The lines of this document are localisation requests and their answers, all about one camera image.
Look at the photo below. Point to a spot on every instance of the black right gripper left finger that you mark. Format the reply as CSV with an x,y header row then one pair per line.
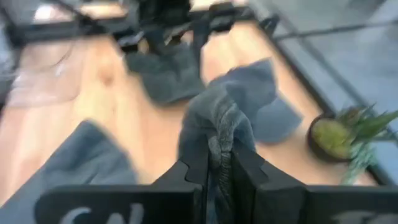
x,y
124,205

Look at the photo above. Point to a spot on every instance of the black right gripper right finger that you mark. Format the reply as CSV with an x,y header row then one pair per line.
x,y
311,205

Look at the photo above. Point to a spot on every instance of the dark grey knit hat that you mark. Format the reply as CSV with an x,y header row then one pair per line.
x,y
168,77
252,84
217,112

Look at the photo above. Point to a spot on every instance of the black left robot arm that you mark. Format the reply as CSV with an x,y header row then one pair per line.
x,y
164,21

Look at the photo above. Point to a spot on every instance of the light grey knit hat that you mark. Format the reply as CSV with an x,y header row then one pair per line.
x,y
276,124

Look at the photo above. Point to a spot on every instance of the potted green plant, dark pot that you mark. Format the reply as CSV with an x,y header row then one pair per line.
x,y
329,137

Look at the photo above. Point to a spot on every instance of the clear plastic container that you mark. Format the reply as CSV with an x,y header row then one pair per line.
x,y
40,84

